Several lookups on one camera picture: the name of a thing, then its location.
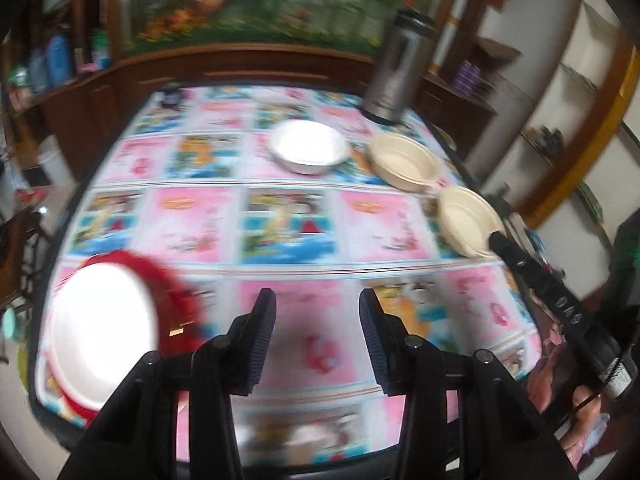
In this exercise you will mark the flower painted glass panel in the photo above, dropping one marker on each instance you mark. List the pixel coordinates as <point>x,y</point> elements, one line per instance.
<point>280,5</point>

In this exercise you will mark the large red scalloped plate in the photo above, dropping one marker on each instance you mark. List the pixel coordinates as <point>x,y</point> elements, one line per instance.
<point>175,285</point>

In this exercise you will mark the small black device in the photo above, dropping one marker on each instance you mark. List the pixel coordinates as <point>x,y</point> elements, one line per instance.
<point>171,96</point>

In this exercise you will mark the fruit print tablecloth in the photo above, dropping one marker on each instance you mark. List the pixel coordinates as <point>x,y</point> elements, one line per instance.
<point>310,240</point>

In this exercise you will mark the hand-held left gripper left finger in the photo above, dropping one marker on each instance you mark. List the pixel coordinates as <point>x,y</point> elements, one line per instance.
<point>261,345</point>

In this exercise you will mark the blue water bottle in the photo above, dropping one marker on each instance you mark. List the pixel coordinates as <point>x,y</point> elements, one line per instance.
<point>37,72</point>

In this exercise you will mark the steel thermos jug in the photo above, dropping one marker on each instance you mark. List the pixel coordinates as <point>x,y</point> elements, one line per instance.
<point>397,70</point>

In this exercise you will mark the small white bowl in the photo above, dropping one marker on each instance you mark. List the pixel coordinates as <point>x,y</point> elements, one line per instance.
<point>310,147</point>

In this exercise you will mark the curved wooden glass shelf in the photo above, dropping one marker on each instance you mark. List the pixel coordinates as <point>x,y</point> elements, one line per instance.
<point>590,110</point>

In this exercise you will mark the green bottle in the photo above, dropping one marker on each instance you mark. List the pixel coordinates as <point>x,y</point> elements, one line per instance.
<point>101,50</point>

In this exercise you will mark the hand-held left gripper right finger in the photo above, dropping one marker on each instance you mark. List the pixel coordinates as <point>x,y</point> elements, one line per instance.
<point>374,345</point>

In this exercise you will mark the purple bottle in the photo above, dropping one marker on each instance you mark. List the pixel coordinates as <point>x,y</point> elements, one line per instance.
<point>475,79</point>

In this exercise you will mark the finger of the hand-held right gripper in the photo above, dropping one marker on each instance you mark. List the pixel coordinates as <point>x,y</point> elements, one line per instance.
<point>535,280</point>

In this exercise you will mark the white bucket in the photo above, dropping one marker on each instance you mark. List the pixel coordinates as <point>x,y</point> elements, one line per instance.
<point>52,160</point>

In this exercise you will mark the large white bowl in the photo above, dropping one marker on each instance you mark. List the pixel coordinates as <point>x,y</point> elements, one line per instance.
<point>100,330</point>

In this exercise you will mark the teal plastic stool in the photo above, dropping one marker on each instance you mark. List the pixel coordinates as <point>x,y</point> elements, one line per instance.
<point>8,324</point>

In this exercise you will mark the blue thermos jug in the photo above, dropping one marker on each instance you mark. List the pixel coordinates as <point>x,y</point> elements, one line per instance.
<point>57,60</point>

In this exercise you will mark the cream disposable bowl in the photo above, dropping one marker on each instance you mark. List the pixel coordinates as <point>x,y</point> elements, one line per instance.
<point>470,220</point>
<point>402,160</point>

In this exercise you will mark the person's right hand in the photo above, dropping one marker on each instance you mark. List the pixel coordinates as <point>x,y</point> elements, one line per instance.
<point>580,425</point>

